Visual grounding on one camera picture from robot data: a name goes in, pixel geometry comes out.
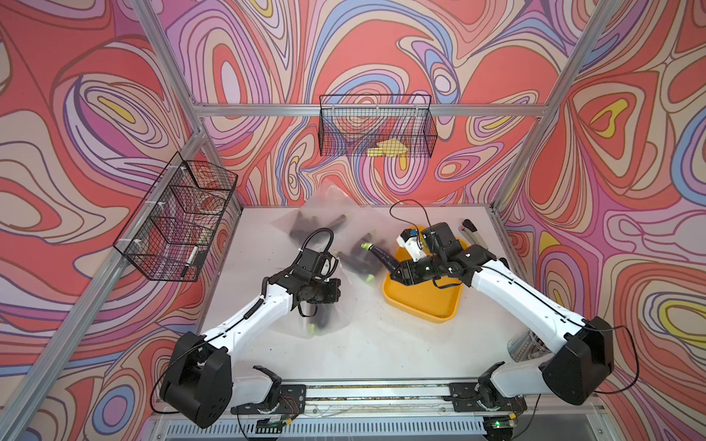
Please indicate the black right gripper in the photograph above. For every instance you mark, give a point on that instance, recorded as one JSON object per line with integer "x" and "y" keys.
{"x": 409, "y": 273}

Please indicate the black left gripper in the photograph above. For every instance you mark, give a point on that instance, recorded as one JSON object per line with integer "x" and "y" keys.
{"x": 334, "y": 291}

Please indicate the clear zip-top plastic bag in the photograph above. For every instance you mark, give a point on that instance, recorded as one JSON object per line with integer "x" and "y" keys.
{"x": 328, "y": 202}

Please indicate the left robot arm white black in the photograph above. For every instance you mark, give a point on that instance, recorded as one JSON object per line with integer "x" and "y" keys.
{"x": 200, "y": 381}

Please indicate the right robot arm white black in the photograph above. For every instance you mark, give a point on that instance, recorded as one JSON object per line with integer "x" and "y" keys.
{"x": 580, "y": 351}

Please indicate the yellow plastic tray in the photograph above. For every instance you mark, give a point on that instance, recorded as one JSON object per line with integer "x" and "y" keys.
{"x": 425, "y": 301}

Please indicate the grey black stapler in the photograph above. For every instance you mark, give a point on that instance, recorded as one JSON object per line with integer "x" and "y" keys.
{"x": 471, "y": 234}

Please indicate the yellow cloth in basket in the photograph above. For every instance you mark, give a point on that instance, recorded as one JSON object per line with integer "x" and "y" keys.
{"x": 388, "y": 148}

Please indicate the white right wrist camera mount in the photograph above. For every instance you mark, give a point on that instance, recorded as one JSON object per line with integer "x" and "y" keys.
{"x": 411, "y": 240}

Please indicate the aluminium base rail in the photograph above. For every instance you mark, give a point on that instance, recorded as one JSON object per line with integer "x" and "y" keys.
{"x": 438, "y": 409}

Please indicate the black wire basket left wall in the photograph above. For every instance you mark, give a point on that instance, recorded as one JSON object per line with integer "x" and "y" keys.
{"x": 170, "y": 235}

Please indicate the black wire basket wall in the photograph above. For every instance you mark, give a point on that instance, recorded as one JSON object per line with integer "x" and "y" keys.
{"x": 349, "y": 124}
{"x": 170, "y": 235}

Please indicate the black wire basket back wall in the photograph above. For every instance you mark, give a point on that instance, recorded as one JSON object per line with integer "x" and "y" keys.
{"x": 349, "y": 124}

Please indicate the aluminium frame post left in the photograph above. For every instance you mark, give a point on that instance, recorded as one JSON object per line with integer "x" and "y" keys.
{"x": 98, "y": 99}

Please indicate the aluminium frame post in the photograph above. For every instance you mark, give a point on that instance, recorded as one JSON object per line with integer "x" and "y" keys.
{"x": 586, "y": 43}
{"x": 98, "y": 99}

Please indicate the aluminium frame post right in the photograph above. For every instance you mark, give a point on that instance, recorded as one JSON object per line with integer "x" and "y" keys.
{"x": 586, "y": 43}

